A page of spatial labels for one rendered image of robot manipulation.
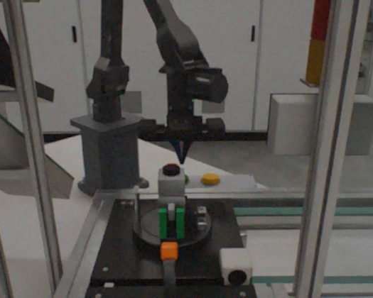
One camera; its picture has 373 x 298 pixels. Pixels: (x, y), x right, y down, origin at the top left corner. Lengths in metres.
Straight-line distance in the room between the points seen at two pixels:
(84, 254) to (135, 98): 3.05
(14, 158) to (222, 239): 0.35
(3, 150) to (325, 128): 0.42
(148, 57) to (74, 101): 0.83
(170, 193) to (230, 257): 0.14
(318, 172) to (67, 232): 0.61
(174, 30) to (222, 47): 2.84
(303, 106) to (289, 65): 3.27
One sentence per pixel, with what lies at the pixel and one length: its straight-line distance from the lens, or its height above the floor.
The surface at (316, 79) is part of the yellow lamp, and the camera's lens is 0.47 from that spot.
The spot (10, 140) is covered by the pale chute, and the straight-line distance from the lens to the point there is 0.59.
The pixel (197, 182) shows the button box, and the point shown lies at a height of 0.96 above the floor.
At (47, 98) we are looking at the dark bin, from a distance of 0.67.
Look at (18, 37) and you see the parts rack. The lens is 0.56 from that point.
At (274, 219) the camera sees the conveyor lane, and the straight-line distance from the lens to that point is 0.80.
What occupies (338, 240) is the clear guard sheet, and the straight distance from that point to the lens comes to 0.55.
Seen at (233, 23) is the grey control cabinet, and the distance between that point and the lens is 3.58.
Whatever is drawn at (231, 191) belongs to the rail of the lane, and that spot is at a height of 0.96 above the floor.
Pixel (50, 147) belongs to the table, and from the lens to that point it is 1.43.
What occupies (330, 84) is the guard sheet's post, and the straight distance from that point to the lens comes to 0.44.
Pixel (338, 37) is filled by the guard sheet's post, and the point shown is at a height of 1.32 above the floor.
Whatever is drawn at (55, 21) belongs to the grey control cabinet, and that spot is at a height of 1.15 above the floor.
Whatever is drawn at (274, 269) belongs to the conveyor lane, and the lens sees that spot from 0.71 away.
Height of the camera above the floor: 1.35
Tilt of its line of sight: 22 degrees down
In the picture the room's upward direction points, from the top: straight up
